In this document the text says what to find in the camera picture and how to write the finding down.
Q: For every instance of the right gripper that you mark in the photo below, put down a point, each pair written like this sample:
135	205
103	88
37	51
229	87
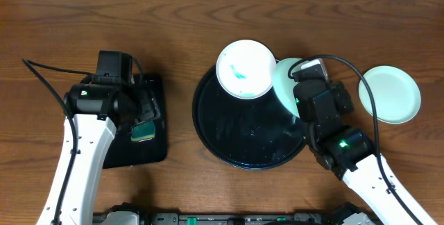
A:
336	94

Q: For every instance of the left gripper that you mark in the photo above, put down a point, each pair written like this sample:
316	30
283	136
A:
146	110

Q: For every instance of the green yellow sponge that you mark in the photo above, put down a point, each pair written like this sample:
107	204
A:
142	132

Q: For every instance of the mint plate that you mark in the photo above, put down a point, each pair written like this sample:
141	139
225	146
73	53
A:
397	96
283	85

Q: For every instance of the mint plate front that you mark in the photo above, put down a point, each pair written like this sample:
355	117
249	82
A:
397	96

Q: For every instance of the white plate with stain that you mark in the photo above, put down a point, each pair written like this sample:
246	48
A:
244	69

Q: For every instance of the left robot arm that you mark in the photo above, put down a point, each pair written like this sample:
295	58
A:
108	125

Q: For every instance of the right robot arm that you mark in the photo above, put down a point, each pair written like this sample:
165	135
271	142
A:
350	154

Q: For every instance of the black rectangular tray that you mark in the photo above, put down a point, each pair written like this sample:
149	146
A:
125	152

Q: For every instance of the round black tray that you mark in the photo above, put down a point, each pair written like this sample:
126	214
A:
252	134

